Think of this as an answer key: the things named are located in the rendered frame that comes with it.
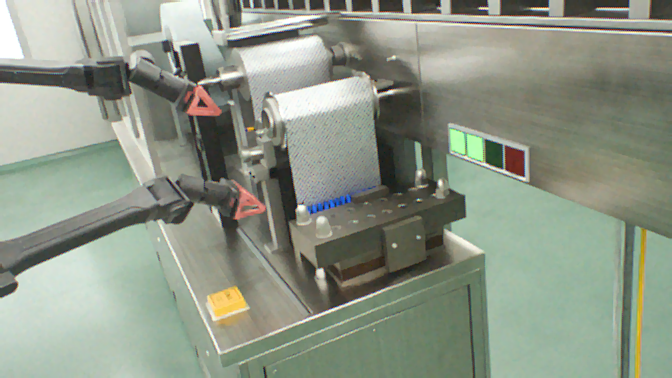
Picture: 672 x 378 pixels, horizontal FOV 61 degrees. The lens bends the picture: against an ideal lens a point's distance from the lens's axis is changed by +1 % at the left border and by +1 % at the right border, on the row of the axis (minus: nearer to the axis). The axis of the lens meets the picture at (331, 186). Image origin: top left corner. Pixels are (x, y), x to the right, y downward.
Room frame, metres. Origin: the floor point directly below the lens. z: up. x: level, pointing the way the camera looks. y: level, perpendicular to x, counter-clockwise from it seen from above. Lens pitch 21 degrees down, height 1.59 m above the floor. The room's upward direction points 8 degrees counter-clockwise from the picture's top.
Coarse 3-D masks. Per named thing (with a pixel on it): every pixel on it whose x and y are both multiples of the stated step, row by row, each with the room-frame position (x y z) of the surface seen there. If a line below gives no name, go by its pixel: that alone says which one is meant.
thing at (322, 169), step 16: (368, 128) 1.38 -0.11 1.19; (304, 144) 1.32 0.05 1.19; (320, 144) 1.33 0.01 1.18; (336, 144) 1.35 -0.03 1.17; (352, 144) 1.36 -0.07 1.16; (368, 144) 1.38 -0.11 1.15; (304, 160) 1.32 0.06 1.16; (320, 160) 1.33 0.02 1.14; (336, 160) 1.35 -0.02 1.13; (352, 160) 1.36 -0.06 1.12; (368, 160) 1.38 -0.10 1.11; (304, 176) 1.31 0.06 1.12; (320, 176) 1.33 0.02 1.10; (336, 176) 1.34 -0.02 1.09; (352, 176) 1.36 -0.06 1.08; (368, 176) 1.38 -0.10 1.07; (304, 192) 1.31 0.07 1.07; (320, 192) 1.33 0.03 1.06; (336, 192) 1.34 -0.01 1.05; (352, 192) 1.36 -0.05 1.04
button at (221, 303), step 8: (232, 288) 1.16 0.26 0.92; (208, 296) 1.14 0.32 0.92; (216, 296) 1.13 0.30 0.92; (224, 296) 1.13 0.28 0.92; (232, 296) 1.12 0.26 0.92; (240, 296) 1.12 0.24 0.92; (216, 304) 1.10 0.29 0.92; (224, 304) 1.09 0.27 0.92; (232, 304) 1.09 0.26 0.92; (240, 304) 1.10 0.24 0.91; (216, 312) 1.08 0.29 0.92; (224, 312) 1.09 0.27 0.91
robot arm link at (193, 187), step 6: (180, 174) 1.21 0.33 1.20; (186, 174) 1.21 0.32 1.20; (180, 180) 1.20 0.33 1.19; (186, 180) 1.19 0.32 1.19; (192, 180) 1.20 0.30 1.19; (198, 180) 1.21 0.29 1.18; (180, 186) 1.18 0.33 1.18; (186, 186) 1.18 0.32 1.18; (192, 186) 1.19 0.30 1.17; (198, 186) 1.20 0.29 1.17; (186, 192) 1.18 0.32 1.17; (192, 192) 1.19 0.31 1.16; (198, 192) 1.19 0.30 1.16; (192, 198) 1.19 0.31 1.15; (198, 198) 1.19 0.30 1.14
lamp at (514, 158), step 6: (510, 150) 1.04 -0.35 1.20; (516, 150) 1.03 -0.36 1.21; (510, 156) 1.04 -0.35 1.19; (516, 156) 1.03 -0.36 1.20; (522, 156) 1.01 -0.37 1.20; (510, 162) 1.04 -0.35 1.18; (516, 162) 1.03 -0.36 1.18; (522, 162) 1.01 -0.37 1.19; (510, 168) 1.04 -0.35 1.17; (516, 168) 1.03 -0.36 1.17; (522, 168) 1.01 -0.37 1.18; (522, 174) 1.01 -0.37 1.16
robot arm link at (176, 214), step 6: (168, 174) 1.20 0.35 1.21; (168, 180) 1.19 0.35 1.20; (174, 186) 1.18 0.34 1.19; (180, 192) 1.17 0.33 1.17; (186, 198) 1.16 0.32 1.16; (174, 204) 1.13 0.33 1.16; (180, 204) 1.13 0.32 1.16; (186, 204) 1.16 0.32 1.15; (192, 204) 1.23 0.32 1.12; (168, 210) 1.12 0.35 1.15; (174, 210) 1.12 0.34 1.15; (180, 210) 1.14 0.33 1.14; (186, 210) 1.21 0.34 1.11; (168, 216) 1.12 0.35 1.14; (174, 216) 1.14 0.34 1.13; (180, 216) 1.21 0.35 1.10; (186, 216) 1.23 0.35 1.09; (168, 222) 1.21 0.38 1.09; (174, 222) 1.22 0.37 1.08; (180, 222) 1.22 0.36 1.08
